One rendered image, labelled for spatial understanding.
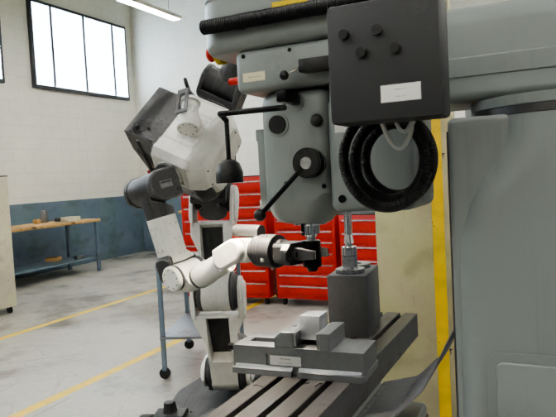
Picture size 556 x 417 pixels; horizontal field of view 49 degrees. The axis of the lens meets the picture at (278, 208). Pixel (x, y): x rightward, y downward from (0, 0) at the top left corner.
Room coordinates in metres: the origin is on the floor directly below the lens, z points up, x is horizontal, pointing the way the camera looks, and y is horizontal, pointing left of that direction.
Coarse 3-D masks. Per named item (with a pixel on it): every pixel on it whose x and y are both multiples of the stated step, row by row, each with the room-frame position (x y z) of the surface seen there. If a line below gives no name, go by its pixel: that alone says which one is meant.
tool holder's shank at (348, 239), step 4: (344, 212) 1.85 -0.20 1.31; (348, 212) 1.84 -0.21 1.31; (344, 216) 1.85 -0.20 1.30; (348, 216) 1.84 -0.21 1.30; (344, 220) 1.85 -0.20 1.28; (348, 220) 1.84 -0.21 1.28; (344, 224) 1.85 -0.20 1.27; (348, 224) 1.84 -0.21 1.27; (344, 228) 1.85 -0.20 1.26; (348, 228) 1.84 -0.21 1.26; (344, 232) 1.85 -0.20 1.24; (348, 232) 1.84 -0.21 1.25; (344, 236) 1.85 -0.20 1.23; (348, 236) 1.84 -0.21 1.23; (344, 240) 1.85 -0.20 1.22; (348, 240) 1.84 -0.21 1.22; (352, 240) 1.85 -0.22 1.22; (348, 244) 1.84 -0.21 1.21
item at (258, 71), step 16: (272, 48) 1.43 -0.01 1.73; (288, 48) 1.40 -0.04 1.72; (304, 48) 1.39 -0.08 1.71; (320, 48) 1.37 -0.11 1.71; (240, 64) 1.46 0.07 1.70; (256, 64) 1.44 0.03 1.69; (272, 64) 1.42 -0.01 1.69; (288, 64) 1.41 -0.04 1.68; (240, 80) 1.46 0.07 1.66; (256, 80) 1.44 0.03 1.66; (272, 80) 1.42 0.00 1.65; (288, 80) 1.41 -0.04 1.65; (304, 80) 1.39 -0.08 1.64; (320, 80) 1.38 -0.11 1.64; (256, 96) 1.53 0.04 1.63
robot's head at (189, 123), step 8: (192, 96) 1.83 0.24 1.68; (192, 104) 1.82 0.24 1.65; (200, 104) 1.86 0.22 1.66; (192, 112) 1.80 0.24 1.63; (184, 120) 1.78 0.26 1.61; (192, 120) 1.78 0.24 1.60; (200, 120) 1.88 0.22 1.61; (184, 128) 1.80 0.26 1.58; (192, 128) 1.80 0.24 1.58; (200, 128) 1.86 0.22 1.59
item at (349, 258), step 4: (344, 252) 1.84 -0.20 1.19; (348, 252) 1.83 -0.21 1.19; (352, 252) 1.83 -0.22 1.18; (356, 252) 1.84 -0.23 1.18; (344, 256) 1.84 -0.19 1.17; (348, 256) 1.83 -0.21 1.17; (352, 256) 1.83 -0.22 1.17; (356, 256) 1.84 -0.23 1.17; (344, 260) 1.84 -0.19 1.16; (348, 260) 1.83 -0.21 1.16; (352, 260) 1.83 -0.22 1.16; (356, 260) 1.84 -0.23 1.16; (344, 264) 1.84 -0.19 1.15; (348, 264) 1.83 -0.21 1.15; (352, 264) 1.83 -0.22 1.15; (356, 264) 1.84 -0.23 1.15; (344, 268) 1.84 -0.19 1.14; (348, 268) 1.83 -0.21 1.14; (352, 268) 1.83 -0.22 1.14; (356, 268) 1.84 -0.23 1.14
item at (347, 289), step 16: (336, 272) 1.85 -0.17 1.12; (352, 272) 1.81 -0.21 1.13; (368, 272) 1.83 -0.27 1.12; (336, 288) 1.81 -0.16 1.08; (352, 288) 1.79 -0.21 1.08; (368, 288) 1.81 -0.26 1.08; (336, 304) 1.81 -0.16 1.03; (352, 304) 1.79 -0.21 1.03; (368, 304) 1.80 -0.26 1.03; (336, 320) 1.81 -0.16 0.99; (352, 320) 1.79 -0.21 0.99; (368, 320) 1.79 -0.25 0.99; (352, 336) 1.79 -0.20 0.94; (368, 336) 1.78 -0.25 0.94
